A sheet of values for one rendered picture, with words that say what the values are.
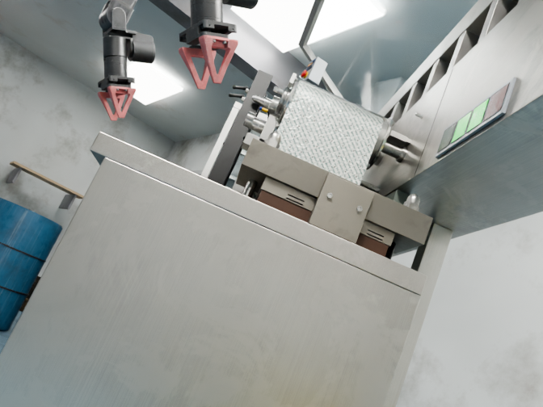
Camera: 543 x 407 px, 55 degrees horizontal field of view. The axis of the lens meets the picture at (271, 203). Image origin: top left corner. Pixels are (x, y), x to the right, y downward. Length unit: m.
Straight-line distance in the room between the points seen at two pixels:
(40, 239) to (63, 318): 3.50
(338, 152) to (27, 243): 3.41
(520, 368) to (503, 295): 0.44
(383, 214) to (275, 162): 0.24
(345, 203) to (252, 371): 0.36
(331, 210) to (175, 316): 0.36
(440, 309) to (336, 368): 2.66
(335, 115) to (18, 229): 3.38
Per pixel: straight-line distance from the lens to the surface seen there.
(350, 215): 1.03
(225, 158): 1.59
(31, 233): 4.40
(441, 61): 1.60
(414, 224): 1.10
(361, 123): 1.34
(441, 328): 3.55
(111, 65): 1.41
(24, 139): 8.27
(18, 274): 4.44
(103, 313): 0.94
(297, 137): 1.28
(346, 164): 1.29
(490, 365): 3.32
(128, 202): 0.96
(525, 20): 1.09
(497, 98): 0.98
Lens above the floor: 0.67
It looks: 14 degrees up
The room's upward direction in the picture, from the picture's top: 23 degrees clockwise
